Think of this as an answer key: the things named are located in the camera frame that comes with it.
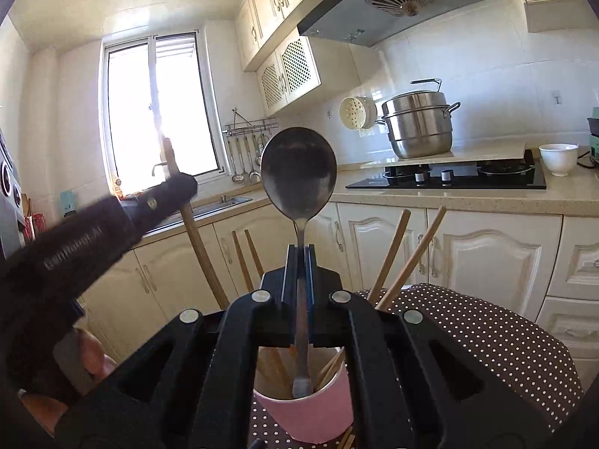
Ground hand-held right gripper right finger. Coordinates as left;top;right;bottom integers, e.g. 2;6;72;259
304;245;553;449

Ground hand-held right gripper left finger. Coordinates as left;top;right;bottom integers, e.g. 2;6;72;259
55;245;300;449

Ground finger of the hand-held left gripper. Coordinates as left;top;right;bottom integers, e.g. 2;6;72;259
125;172;198;238

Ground wooden chopstick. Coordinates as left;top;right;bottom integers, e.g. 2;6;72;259
160;135;231;310

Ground pile of wooden chopsticks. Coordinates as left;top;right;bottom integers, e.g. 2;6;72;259
231;206;447;400

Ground dark metal spoon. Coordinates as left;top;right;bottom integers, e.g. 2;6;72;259
261;126;338;400

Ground pink cup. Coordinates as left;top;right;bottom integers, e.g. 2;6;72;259
253;346;356;445

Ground person's left hand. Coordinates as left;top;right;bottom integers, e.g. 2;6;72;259
19;330;119;433

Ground steel double sink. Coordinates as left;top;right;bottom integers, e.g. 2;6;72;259
140;194;253;235

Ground hanging metal ladle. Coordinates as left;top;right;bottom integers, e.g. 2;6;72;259
241;137;256;183
251;135;264;181
229;137;244;183

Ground silver appliance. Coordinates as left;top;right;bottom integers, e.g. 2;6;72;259
0;126;23;258

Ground sliding window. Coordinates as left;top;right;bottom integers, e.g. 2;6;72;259
100;33;223;192

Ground beige stone countertop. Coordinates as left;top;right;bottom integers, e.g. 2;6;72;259
119;143;599;244

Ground cream colander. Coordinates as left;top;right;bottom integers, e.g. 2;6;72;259
339;96;377;131

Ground cream lower cabinets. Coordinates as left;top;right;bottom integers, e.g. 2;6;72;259
75;199;599;370

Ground cream cabinets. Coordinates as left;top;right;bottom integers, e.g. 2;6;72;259
75;199;599;370
234;0;361;73

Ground black glass gas stove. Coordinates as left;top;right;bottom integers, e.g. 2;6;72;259
345;150;547;191

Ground steel steamer pot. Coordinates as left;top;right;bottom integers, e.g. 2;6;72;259
374;79;462;160

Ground cream upper cabinets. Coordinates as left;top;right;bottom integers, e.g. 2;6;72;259
234;0;361;73

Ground pale cutting board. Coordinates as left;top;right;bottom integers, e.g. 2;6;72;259
360;143;527;169

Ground grey range hood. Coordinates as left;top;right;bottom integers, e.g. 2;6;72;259
297;0;508;48

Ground white bowl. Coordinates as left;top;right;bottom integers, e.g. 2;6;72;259
539;143;580;177

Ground wall utensil rack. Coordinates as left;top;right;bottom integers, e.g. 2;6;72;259
224;109;280;137

